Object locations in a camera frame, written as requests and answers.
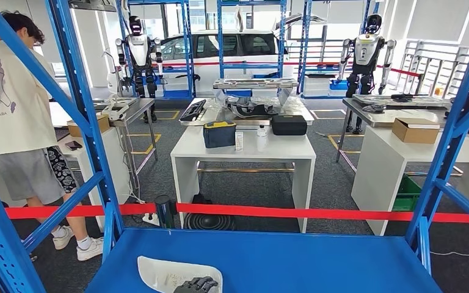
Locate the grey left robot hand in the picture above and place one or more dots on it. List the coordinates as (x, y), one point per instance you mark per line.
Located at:
(198, 285)

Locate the white curved plastic part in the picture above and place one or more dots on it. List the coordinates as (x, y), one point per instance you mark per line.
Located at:
(157, 275)

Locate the blue steel shelf rack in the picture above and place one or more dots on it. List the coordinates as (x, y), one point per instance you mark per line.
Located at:
(279, 258)

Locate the black car trim part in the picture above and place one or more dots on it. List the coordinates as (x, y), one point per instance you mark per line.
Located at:
(254, 111)

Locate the steel sheet metal part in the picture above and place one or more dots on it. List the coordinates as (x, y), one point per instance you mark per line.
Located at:
(404, 101)
(254, 83)

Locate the black ribbed round base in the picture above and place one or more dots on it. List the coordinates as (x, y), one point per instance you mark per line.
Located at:
(209, 222)

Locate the white power strip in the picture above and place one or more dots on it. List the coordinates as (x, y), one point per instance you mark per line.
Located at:
(151, 220)

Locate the red barrier tape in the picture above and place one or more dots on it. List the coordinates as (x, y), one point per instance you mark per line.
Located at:
(299, 212)
(404, 73)

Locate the small white carton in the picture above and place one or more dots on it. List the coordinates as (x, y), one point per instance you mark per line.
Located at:
(239, 141)

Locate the blue yellow tool bag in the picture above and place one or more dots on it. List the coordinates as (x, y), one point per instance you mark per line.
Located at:
(218, 136)

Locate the white table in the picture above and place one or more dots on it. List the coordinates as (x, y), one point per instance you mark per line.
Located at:
(287, 149)
(109, 161)
(376, 186)

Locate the white plastic bottle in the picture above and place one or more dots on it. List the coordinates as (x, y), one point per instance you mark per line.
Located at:
(262, 141)

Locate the black slotted tray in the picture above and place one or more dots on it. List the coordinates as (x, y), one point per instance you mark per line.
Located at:
(193, 110)

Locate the black hard case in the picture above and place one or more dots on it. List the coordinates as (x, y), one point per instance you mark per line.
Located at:
(289, 125)

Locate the black phone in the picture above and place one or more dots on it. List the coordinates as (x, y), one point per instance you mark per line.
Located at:
(73, 145)

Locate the steel table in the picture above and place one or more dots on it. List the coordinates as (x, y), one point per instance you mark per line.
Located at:
(141, 106)
(380, 117)
(295, 108)

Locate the small cardboard box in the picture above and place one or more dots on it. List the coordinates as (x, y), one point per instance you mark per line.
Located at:
(97, 125)

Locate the white plastic device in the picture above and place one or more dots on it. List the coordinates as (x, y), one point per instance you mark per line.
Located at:
(115, 110)

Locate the white car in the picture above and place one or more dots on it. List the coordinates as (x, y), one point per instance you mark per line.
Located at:
(206, 79)

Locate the green plastic crate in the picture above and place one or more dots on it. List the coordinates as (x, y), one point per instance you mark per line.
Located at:
(406, 196)

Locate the white cabinet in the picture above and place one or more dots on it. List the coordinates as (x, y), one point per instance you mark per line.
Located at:
(317, 85)

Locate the blue storage rack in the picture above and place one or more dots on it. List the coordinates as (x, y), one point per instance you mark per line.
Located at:
(219, 40)
(188, 48)
(305, 40)

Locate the blue plastic crate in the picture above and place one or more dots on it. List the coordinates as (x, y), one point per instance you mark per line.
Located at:
(338, 86)

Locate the black white humanoid robot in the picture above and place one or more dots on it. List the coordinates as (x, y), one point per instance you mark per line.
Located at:
(138, 46)

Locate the person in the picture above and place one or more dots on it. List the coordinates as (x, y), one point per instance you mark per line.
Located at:
(12, 101)

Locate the open cardboard box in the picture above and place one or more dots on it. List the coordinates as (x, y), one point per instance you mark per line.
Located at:
(414, 133)

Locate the silver black humanoid robot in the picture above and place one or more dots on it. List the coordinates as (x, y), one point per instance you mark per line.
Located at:
(366, 50)

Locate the steel railing fence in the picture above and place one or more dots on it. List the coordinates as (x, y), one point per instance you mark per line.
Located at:
(424, 60)

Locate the dark stanchion post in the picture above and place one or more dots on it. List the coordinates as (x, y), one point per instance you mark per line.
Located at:
(165, 212)

